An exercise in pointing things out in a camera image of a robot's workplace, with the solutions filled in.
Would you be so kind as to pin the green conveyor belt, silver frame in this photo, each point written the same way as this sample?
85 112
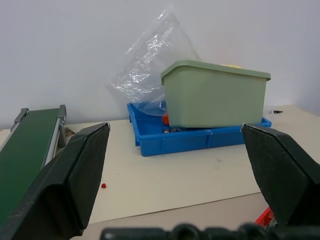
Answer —
25 150

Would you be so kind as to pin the small black pointed object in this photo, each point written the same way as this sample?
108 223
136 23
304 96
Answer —
277 111

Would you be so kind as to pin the small brown scrap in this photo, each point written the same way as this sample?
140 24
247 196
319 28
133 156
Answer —
69 132

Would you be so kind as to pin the pale green plastic bin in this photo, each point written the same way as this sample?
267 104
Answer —
215 97

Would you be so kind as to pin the yellow object in bin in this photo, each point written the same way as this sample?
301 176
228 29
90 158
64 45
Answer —
231 66

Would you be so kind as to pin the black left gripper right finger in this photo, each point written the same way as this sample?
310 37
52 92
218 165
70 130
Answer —
282 175

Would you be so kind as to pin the red shoe box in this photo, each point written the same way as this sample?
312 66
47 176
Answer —
265 217

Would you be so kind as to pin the blue plastic tray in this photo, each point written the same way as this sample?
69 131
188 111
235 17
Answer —
190 142

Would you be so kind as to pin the clear plastic bag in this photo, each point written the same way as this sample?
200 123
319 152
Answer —
142 75

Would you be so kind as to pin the tiny red scrap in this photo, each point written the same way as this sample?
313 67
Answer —
103 185

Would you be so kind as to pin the small orange object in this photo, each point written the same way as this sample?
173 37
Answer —
165 119

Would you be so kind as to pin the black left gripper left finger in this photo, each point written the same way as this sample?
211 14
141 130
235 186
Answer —
57 185

